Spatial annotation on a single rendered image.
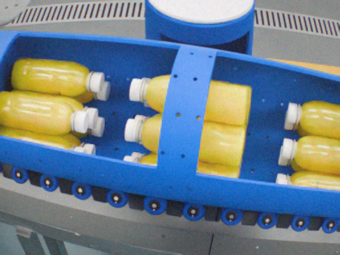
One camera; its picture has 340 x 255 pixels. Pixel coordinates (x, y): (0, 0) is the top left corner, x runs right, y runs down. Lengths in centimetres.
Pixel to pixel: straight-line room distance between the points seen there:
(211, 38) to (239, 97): 43
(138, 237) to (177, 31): 50
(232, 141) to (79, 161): 27
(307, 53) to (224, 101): 190
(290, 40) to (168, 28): 156
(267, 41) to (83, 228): 184
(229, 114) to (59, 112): 30
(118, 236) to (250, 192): 36
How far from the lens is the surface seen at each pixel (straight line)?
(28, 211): 143
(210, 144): 115
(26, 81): 131
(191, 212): 127
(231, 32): 157
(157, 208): 128
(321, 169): 124
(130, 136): 119
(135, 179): 116
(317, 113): 123
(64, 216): 139
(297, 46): 305
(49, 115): 121
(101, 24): 310
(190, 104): 110
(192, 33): 155
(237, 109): 115
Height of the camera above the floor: 204
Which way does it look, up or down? 51 degrees down
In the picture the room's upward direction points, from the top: straight up
